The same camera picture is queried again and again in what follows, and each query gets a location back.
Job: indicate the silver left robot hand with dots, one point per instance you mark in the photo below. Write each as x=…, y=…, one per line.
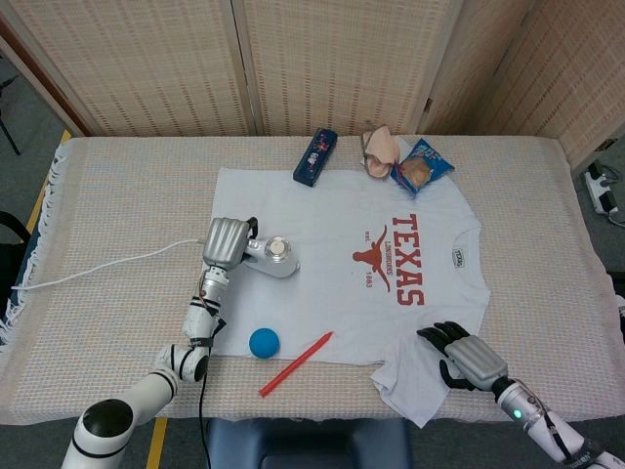
x=224, y=242

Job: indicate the red marker pen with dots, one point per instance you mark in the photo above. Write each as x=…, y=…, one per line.
x=295, y=365

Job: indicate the black chair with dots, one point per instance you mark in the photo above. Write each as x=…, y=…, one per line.
x=12, y=254

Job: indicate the blue ball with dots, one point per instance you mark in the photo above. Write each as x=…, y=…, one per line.
x=264, y=343

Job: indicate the white power strip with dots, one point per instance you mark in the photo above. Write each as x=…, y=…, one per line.
x=601, y=190

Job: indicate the beige woven table blanket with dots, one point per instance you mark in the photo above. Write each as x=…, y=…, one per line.
x=122, y=205

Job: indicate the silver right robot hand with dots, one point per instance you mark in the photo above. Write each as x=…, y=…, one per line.
x=476, y=361

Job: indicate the dark blue padded seat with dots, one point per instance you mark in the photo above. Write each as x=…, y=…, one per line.
x=303, y=444

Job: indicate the white Texas print T-shirt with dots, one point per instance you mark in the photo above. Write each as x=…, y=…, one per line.
x=322, y=229

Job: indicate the beige woven folding screen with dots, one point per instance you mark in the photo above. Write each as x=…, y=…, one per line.
x=171, y=63

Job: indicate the peach fabric pouch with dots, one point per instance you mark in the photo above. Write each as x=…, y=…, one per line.
x=381, y=151

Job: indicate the blue snack bag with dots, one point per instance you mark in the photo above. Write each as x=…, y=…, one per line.
x=420, y=168

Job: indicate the dark blue rectangular box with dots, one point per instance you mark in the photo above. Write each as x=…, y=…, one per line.
x=315, y=158

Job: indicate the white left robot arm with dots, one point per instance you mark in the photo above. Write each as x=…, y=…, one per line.
x=146, y=391

